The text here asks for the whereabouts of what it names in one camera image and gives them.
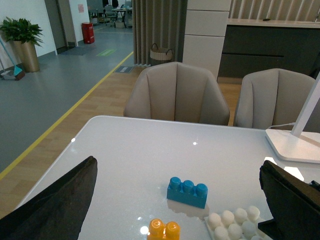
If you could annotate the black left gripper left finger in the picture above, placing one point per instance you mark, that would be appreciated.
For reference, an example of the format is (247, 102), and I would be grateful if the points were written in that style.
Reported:
(57, 212)

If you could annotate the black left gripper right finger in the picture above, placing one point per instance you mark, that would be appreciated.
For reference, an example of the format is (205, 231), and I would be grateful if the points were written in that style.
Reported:
(294, 205)

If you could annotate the white studded base plate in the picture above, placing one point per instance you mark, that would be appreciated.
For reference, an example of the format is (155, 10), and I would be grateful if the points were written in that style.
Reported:
(241, 224)

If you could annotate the yellow two-stud block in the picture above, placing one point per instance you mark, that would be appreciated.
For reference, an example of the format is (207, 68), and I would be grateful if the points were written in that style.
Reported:
(158, 230)

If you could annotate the blue three-stud block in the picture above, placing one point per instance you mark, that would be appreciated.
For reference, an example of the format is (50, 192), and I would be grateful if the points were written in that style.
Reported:
(186, 192)

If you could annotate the white desk lamp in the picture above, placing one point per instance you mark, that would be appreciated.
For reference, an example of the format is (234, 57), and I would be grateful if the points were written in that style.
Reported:
(297, 145)

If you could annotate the beige right chair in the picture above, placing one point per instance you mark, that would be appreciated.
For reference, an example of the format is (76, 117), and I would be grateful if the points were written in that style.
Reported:
(272, 98)

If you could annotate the beige chair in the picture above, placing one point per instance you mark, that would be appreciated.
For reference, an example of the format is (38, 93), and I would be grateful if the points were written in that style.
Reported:
(272, 98)
(178, 92)

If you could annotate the teal broom and dustpan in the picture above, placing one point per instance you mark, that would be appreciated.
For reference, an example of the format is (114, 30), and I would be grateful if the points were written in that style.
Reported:
(15, 74)

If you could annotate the beige left chair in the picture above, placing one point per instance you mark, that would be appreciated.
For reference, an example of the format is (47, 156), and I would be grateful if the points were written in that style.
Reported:
(178, 92)

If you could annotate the dark kitchen counter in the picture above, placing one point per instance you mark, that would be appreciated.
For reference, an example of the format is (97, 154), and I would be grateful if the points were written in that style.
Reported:
(252, 48)

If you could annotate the green potted plant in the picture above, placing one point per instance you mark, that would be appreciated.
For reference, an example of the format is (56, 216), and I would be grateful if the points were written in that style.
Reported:
(25, 36)

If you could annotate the red bin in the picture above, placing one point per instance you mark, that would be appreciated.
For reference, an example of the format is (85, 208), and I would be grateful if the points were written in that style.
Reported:
(88, 32)

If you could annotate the white cabinet column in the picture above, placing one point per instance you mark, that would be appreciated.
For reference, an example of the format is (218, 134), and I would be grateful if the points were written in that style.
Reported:
(205, 30)

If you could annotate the grey curtain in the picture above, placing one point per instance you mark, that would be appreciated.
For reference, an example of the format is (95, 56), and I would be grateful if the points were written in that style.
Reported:
(161, 22)

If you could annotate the woven basket with handles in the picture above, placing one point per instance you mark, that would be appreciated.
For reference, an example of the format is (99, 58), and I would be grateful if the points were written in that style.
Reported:
(160, 55)

